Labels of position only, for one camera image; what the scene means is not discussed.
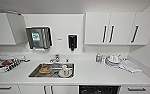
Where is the stainless steel dishwasher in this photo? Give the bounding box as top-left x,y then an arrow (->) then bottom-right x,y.
78,84 -> 122,94

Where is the black soap dispenser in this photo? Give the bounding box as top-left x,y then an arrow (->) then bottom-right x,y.
67,33 -> 79,53

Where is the chrome faucet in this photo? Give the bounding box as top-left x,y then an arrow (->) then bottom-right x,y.
48,53 -> 61,64

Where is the blue dish soap bottle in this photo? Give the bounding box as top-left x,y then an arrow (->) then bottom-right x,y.
95,53 -> 102,64

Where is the small white bottle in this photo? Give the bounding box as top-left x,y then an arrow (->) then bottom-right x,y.
100,55 -> 106,65

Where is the orange bowl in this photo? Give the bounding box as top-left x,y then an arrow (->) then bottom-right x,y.
39,65 -> 52,75

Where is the steel paper towel dispenser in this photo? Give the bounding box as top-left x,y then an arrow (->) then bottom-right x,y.
25,26 -> 53,51

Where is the stack of white dishes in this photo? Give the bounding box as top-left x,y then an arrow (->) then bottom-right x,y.
105,54 -> 123,68

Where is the stainless steel sink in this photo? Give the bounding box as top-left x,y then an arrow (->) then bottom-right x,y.
27,62 -> 76,80

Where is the white two-door sink cabinet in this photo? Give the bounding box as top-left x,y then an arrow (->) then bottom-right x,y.
17,84 -> 80,94

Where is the grey white dish cloth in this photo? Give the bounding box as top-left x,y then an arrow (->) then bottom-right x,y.
119,59 -> 143,74

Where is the dish tray with cups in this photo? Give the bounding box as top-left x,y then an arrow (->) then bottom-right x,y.
0,54 -> 31,73

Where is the white drawer unit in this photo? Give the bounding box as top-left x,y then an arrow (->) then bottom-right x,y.
0,84 -> 22,94
119,85 -> 150,94

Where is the white wall cabinet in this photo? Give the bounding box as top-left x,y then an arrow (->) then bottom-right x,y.
0,12 -> 27,46
83,12 -> 150,47

